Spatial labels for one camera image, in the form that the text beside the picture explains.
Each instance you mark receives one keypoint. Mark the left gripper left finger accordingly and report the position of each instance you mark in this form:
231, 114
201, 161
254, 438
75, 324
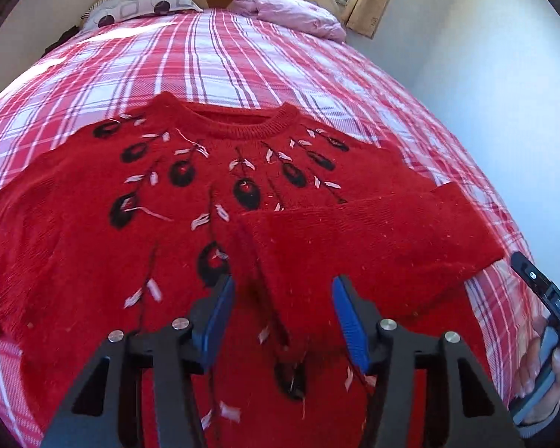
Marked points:
102, 407

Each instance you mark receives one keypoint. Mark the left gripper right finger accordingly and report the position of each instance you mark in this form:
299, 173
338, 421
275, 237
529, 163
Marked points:
429, 391

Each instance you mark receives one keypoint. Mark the red knit sweater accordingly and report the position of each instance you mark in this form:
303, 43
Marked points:
131, 220

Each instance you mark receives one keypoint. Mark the red white plaid bedsheet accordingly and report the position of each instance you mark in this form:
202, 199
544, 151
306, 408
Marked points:
220, 58

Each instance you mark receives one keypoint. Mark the dark cloth beside pillow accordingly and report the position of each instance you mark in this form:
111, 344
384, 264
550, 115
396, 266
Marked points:
64, 38

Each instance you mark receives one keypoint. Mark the pink pillow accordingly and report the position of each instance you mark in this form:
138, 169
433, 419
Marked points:
299, 15

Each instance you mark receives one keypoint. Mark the white patterned pillow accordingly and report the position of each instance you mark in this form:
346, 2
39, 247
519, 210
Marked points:
106, 12

